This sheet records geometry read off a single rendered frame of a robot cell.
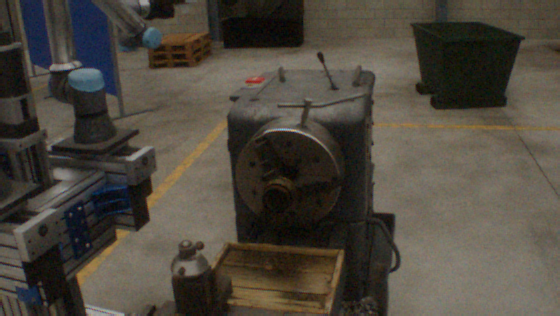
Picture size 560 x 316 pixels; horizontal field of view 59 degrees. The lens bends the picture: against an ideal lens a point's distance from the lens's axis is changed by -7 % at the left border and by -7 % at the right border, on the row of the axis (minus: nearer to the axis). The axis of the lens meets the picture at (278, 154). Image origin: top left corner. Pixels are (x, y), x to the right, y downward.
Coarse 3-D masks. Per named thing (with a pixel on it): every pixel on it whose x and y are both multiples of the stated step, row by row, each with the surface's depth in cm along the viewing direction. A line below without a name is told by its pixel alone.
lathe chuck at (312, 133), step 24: (288, 120) 157; (288, 144) 152; (312, 144) 150; (240, 168) 158; (312, 168) 152; (336, 168) 150; (240, 192) 161; (336, 192) 153; (288, 216) 160; (312, 216) 158
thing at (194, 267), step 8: (176, 256) 105; (200, 256) 105; (176, 264) 104; (184, 264) 103; (192, 264) 103; (200, 264) 104; (208, 264) 106; (176, 272) 103; (192, 272) 103; (200, 272) 103
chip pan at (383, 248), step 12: (372, 240) 224; (384, 240) 223; (384, 252) 214; (372, 264) 207; (384, 264) 206; (372, 276) 199; (384, 276) 198; (372, 288) 192; (384, 288) 191; (372, 300) 185; (384, 300) 184
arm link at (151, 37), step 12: (96, 0) 166; (108, 0) 167; (120, 0) 171; (108, 12) 171; (120, 12) 172; (132, 12) 176; (120, 24) 175; (132, 24) 177; (144, 24) 181; (132, 36) 180; (144, 36) 180; (156, 36) 183
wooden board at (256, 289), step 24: (216, 264) 147; (240, 264) 149; (264, 264) 149; (288, 264) 148; (312, 264) 148; (336, 264) 143; (240, 288) 138; (264, 288) 138; (288, 288) 137; (312, 288) 137; (336, 288) 135; (312, 312) 124
